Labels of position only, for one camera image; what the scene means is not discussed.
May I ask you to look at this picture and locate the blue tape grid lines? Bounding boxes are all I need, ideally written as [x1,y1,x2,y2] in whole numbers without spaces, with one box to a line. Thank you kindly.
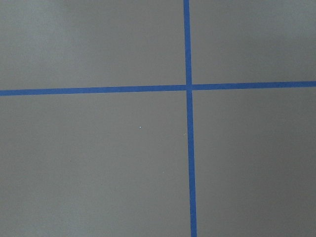
[0,0,316,237]

